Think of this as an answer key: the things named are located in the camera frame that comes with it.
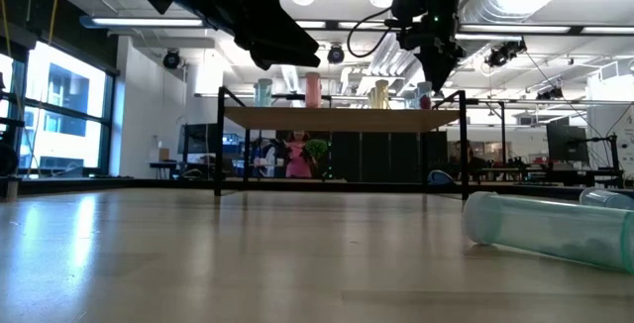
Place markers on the clear vial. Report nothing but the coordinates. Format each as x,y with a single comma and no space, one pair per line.
606,198

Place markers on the black background desk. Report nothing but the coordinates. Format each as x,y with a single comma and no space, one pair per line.
584,177

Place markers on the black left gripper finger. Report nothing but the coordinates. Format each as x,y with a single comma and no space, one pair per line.
257,45
292,40

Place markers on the blue round object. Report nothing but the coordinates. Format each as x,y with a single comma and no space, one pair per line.
440,179

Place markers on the dark wall screen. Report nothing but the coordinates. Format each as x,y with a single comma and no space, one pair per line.
193,139

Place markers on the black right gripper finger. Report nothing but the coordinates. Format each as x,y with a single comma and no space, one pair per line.
438,68

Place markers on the black track light cluster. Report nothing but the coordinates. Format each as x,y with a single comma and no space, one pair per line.
550,94
502,55

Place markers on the wooden shelf black metal frame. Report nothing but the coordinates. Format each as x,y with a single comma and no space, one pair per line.
337,120

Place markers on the teal medicine bottle white cap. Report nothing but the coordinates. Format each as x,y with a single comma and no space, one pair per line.
263,94
545,229

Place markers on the black computer monitor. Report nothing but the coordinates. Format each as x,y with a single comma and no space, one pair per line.
567,143

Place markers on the small cardboard box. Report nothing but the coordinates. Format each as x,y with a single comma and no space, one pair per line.
163,154

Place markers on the green leafy plant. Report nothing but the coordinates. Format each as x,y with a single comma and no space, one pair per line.
317,148

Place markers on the overhead light bar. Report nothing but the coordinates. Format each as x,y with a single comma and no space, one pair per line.
148,22

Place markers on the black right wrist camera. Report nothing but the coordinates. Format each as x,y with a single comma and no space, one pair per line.
408,1

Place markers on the black partition wall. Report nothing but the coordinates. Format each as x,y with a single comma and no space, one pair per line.
376,157

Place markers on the salmon medicine bottle white cap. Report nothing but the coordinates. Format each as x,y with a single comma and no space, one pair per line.
313,90

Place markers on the person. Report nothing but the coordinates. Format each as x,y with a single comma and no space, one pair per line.
298,162
470,162

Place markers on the silver ventilation duct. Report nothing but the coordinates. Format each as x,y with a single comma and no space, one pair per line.
495,1

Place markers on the black ceiling spotlight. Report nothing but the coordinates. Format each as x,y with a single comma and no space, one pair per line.
336,54
171,60

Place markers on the large black framed window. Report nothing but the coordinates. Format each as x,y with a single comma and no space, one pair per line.
64,90

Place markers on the clear bottle with red pills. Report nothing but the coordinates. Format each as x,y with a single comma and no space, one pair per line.
424,101

